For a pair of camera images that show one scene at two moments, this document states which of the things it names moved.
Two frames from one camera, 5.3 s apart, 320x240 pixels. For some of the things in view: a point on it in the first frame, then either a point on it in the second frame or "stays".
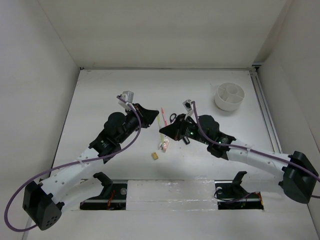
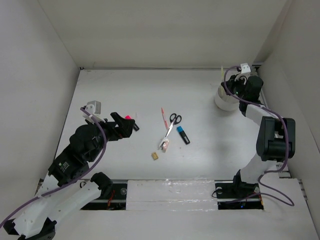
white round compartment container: x=229 y=96 stays
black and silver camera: x=187 y=105 → x=245 y=68
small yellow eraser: x=155 y=155 stays
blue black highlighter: x=186 y=140 stays
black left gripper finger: x=146 y=116 → x=126 y=125
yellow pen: x=160 y=127 → x=222 y=78
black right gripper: x=175 y=130 → x=231 y=82
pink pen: x=166 y=123 stays
